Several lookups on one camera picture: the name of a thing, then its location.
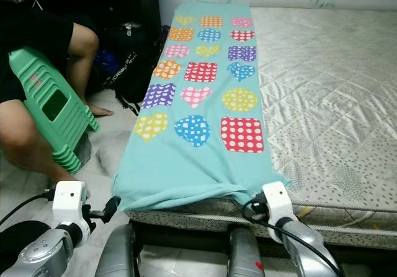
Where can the teal patchwork dotted blanket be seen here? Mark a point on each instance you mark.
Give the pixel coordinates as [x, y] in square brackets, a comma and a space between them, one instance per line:
[186, 165]

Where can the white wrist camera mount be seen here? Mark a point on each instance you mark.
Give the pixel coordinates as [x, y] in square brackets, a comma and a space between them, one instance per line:
[278, 200]
[69, 201]

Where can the grey left robot leg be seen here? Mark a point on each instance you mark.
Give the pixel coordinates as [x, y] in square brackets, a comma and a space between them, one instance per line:
[116, 252]

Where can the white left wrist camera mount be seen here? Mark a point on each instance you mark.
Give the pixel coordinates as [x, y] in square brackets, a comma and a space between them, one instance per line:
[69, 201]

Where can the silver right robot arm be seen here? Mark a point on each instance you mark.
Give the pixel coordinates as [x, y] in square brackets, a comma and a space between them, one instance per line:
[310, 249]

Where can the quilted white mattress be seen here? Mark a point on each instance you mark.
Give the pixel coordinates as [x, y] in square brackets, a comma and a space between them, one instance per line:
[329, 91]

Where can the green plastic stool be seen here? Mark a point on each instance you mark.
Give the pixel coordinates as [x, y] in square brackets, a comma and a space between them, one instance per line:
[49, 97]

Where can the blue plastic bag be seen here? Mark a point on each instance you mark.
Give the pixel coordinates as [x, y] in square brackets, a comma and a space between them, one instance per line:
[109, 61]

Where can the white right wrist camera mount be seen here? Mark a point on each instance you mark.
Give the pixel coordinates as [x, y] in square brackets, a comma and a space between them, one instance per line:
[278, 200]

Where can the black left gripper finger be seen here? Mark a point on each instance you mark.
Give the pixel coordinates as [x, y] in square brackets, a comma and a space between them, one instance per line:
[111, 209]

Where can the person in black shorts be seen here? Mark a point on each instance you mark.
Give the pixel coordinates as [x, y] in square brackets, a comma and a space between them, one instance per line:
[31, 35]

